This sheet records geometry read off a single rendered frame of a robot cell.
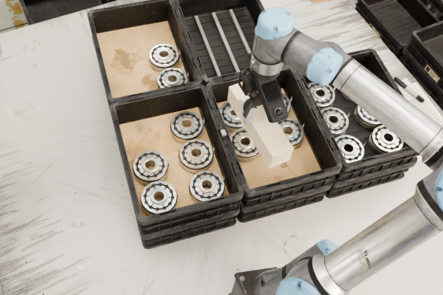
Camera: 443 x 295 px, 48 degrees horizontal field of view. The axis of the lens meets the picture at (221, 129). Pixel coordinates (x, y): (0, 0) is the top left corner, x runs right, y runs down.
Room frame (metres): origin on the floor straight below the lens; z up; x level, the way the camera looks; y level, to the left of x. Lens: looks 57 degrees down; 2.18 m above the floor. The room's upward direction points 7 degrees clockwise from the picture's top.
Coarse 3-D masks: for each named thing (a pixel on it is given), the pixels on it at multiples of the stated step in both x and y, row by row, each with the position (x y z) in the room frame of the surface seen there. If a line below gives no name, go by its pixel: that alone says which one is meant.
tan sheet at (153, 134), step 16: (176, 112) 0.91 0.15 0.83; (128, 128) 0.83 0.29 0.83; (144, 128) 0.83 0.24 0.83; (160, 128) 0.84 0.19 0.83; (128, 144) 0.77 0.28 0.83; (144, 144) 0.78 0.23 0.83; (160, 144) 0.78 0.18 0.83; (176, 144) 0.79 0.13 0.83; (176, 160) 0.73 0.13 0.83; (176, 176) 0.68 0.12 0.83; (224, 192) 0.65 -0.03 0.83; (176, 208) 0.58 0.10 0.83
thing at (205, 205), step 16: (144, 96) 0.89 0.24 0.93; (160, 96) 0.89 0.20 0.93; (208, 96) 0.92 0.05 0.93; (112, 112) 0.82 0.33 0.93; (224, 144) 0.75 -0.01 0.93; (128, 160) 0.66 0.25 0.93; (128, 176) 0.61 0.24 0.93; (240, 192) 0.60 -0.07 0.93; (192, 208) 0.54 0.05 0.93; (208, 208) 0.56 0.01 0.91; (144, 224) 0.49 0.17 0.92
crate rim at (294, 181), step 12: (216, 84) 0.97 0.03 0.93; (300, 84) 1.01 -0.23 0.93; (216, 108) 0.88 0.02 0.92; (312, 108) 0.92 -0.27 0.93; (324, 132) 0.83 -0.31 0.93; (228, 144) 0.75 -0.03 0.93; (336, 156) 0.76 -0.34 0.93; (240, 168) 0.68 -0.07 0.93; (336, 168) 0.72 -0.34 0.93; (288, 180) 0.66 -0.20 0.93; (300, 180) 0.66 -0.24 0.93; (252, 192) 0.61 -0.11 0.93; (264, 192) 0.62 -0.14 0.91
